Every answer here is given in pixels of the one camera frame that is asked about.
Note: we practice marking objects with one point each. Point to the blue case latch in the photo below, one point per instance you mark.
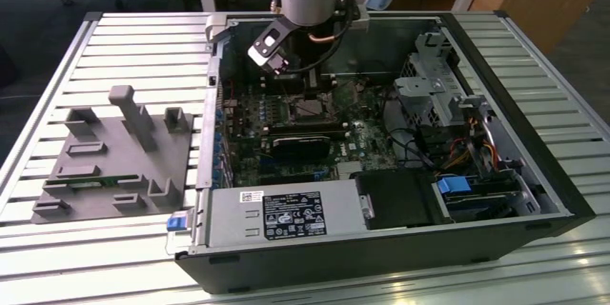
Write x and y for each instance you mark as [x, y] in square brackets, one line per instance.
[178, 221]

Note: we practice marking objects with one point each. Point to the silver chipset heatsink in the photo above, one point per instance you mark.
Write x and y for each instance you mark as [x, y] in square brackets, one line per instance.
[349, 169]

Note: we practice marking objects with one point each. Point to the grey parts rack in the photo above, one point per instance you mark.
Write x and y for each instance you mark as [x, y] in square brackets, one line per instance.
[110, 162]

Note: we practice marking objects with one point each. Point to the black open PC case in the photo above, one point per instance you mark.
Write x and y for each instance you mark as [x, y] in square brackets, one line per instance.
[334, 269]

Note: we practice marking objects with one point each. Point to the black plastic shroud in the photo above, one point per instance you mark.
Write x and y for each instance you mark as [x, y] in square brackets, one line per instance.
[401, 198]

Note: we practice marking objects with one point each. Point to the CPU socket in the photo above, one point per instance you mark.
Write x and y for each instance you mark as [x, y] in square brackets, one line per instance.
[307, 117]

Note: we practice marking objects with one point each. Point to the metal disk bay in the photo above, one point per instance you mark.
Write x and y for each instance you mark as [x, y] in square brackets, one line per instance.
[523, 201]

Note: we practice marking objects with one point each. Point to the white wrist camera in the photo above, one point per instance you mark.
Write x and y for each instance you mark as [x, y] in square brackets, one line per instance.
[267, 46]

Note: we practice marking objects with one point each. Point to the silver drive cage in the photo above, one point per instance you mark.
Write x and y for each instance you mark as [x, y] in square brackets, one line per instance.
[429, 94]

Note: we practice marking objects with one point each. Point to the grey power supply unit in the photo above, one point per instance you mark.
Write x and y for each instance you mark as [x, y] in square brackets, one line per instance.
[228, 219]

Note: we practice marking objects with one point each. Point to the silver square CPU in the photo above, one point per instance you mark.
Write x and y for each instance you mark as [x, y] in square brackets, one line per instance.
[308, 106]

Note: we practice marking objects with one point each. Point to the black graphics card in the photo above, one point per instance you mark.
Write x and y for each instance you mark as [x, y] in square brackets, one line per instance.
[302, 146]

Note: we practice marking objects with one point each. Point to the black RAM slot bank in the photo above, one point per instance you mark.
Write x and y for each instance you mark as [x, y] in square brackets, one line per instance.
[310, 129]
[274, 87]

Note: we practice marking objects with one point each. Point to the green motherboard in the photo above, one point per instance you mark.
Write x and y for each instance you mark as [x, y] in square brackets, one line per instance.
[367, 140]

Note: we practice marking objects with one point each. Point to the green RAM stick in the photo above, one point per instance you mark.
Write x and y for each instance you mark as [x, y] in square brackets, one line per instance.
[91, 184]

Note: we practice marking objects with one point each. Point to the blue disk carrier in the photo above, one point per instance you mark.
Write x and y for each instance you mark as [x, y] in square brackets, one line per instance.
[453, 185]

